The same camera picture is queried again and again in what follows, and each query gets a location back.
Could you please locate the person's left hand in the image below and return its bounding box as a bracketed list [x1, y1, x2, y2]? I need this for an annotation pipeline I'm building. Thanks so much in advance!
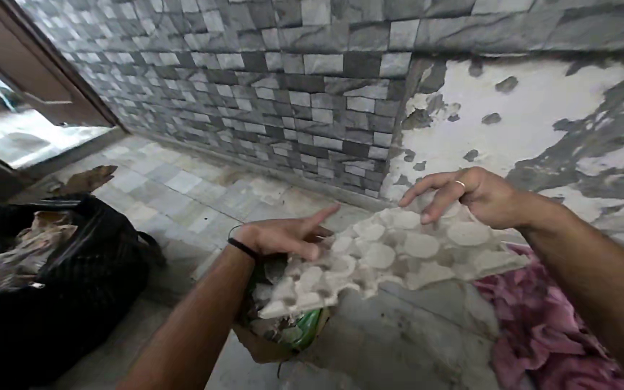
[234, 203, 341, 262]

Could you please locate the person's right hand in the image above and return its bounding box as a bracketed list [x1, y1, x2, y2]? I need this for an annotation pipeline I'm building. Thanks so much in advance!
[399, 167, 530, 230]

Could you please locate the grey cardboard egg tray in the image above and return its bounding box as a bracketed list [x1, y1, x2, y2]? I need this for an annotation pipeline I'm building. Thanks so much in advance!
[258, 203, 530, 320]

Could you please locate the person's right forearm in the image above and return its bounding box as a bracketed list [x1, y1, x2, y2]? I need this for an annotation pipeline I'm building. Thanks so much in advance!
[517, 191, 624, 390]

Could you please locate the person's left forearm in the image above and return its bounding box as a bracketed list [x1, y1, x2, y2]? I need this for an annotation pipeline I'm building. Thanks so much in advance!
[116, 225, 259, 390]

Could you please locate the green plastic packet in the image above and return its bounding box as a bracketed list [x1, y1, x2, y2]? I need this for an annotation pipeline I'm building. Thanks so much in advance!
[289, 308, 325, 352]

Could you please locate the brown bag of rubbish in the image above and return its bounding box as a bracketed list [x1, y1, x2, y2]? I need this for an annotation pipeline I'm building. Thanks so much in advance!
[232, 255, 332, 364]

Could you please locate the pink cloth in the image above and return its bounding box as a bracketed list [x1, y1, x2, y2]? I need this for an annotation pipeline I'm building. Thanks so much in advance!
[472, 242, 624, 390]

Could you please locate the large black bag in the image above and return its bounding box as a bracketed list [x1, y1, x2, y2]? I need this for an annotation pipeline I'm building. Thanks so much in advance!
[0, 193, 168, 390]

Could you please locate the flat brown torn piece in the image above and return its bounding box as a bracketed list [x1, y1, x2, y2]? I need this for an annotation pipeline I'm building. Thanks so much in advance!
[48, 165, 118, 196]

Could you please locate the crumpled beige paper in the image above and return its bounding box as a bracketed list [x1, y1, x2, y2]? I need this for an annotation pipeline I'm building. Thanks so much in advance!
[0, 211, 79, 294]

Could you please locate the brown door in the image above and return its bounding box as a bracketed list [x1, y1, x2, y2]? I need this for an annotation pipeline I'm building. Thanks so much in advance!
[0, 0, 130, 135]

